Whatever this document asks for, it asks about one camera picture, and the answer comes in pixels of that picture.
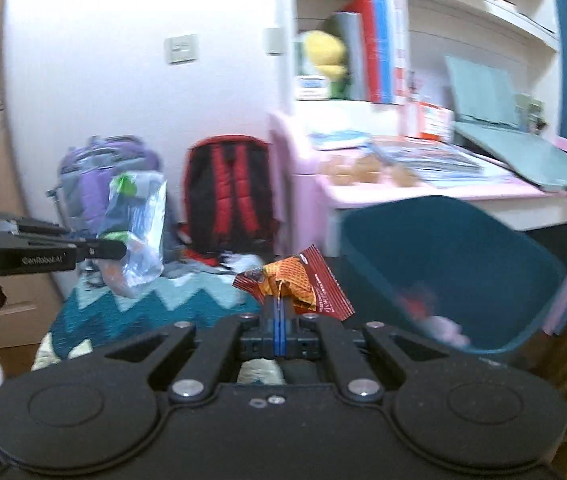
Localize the orange brown snack wrapper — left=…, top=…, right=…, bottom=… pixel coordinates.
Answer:
left=233, top=245, right=355, bottom=322

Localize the white blue wrapper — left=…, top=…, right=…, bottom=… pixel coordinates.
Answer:
left=98, top=171, right=166, bottom=298

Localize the red plastic bag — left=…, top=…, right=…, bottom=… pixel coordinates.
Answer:
left=398, top=290, right=432, bottom=322

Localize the pink plastic bag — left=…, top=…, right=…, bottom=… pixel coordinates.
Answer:
left=421, top=315, right=470, bottom=349

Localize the teal trash bin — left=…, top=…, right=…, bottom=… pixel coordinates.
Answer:
left=333, top=196, right=565, bottom=358

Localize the teal zigzag quilt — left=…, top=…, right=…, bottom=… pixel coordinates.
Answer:
left=32, top=255, right=263, bottom=370

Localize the purple grey backpack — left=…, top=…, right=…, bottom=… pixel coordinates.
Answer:
left=47, top=136, right=183, bottom=263

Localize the red black backpack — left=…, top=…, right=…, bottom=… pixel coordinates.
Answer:
left=183, top=134, right=278, bottom=266

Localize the pink desk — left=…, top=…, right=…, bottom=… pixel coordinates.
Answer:
left=267, top=109, right=567, bottom=336

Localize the stack of magazines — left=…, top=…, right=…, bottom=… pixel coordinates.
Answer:
left=369, top=139, right=512, bottom=186

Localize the white digital clock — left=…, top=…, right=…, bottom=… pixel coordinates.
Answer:
left=293, top=75, right=331, bottom=101

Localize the orange white box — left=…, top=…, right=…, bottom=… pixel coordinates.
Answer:
left=417, top=102, right=455, bottom=143

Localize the yellow plush toy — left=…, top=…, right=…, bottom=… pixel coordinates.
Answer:
left=301, top=30, right=346, bottom=81

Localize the green reading stand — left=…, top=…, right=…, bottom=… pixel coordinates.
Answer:
left=445, top=56, right=567, bottom=192

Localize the row of books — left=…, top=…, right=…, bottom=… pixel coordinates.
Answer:
left=332, top=0, right=409, bottom=105

